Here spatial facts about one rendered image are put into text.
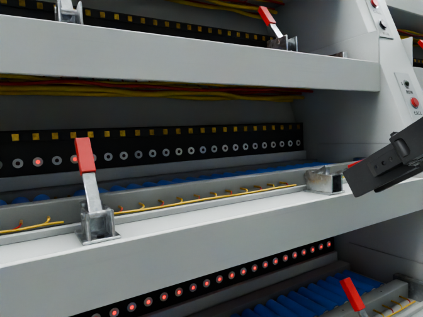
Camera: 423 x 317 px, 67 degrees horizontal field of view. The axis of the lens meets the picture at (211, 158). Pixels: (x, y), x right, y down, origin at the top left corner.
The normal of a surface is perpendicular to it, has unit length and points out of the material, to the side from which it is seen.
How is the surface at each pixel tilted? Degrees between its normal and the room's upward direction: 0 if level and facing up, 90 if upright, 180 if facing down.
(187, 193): 110
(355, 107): 90
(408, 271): 90
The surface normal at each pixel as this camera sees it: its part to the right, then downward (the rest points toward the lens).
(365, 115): -0.86, 0.07
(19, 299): 0.51, 0.03
